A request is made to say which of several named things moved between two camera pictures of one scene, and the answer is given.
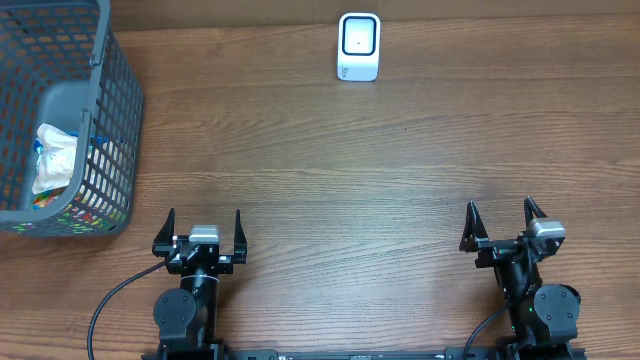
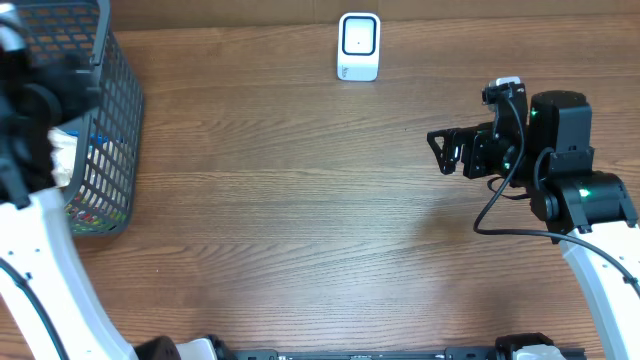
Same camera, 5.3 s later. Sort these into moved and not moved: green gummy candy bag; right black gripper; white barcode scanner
Moved: right black gripper
Not moved: green gummy candy bag; white barcode scanner
